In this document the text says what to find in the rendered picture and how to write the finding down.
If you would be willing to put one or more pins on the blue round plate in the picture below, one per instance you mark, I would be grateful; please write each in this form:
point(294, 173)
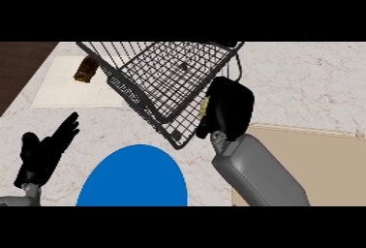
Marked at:
point(133, 179)

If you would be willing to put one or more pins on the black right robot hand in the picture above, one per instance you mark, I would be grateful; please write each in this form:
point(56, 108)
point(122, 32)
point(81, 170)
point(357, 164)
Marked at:
point(230, 106)

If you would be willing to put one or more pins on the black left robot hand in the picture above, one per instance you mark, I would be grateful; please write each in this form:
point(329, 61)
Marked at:
point(43, 155)

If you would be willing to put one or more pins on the beige tray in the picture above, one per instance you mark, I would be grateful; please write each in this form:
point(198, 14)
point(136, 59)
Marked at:
point(314, 168)

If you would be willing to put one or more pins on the brown bottle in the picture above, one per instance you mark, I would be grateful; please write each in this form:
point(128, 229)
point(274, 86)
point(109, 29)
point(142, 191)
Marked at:
point(85, 71)

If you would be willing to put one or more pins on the white placemat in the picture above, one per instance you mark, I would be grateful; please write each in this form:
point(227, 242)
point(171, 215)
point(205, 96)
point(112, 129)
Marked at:
point(75, 85)

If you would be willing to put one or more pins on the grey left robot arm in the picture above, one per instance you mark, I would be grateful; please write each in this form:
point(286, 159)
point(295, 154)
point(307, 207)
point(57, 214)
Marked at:
point(24, 197)

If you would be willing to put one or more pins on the yellow squash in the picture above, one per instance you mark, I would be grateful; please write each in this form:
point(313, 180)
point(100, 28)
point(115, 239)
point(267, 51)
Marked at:
point(204, 108)

